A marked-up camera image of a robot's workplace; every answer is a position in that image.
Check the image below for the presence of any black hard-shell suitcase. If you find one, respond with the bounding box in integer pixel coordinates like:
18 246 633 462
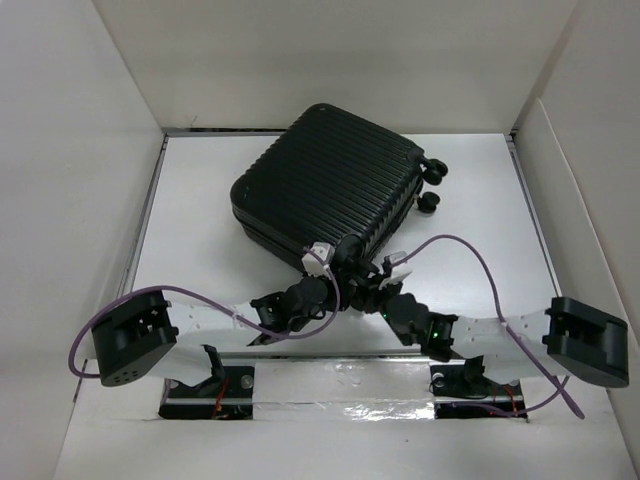
230 103 448 270

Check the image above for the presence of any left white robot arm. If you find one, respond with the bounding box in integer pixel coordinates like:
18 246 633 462
89 267 358 397

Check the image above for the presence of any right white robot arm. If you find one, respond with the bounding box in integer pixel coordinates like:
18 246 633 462
349 275 629 393

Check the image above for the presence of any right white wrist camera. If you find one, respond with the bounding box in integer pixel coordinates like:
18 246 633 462
379 251 412 290

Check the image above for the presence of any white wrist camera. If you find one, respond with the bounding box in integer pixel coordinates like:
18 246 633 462
301 242 335 277
379 251 412 290

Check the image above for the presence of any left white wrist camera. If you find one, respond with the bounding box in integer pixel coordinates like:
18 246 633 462
301 242 335 277

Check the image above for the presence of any silver mounting rail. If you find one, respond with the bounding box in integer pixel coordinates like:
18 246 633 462
159 357 526 421

